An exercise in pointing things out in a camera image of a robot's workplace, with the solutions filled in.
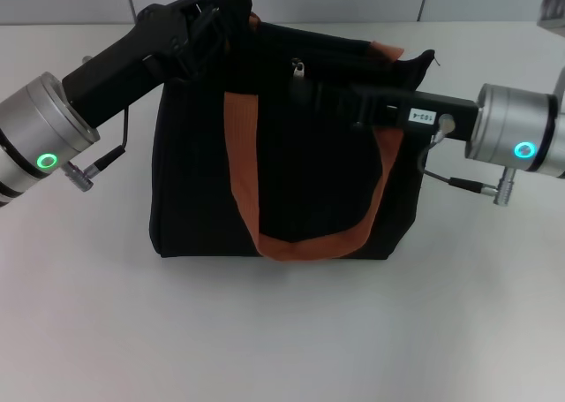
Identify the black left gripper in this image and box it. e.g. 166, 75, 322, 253
61, 0, 229, 130

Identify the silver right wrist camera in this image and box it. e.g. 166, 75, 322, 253
536, 0, 565, 30

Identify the black food bag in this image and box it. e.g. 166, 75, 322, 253
148, 0, 436, 262

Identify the gripper cable with plugs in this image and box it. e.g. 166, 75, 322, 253
65, 55, 132, 192
417, 112, 520, 208

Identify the left gripper cable with plugs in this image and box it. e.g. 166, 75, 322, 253
65, 55, 132, 192

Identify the right gripper cable with plugs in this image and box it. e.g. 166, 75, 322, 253
417, 112, 520, 208

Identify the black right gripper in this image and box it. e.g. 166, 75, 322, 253
290, 77, 480, 144

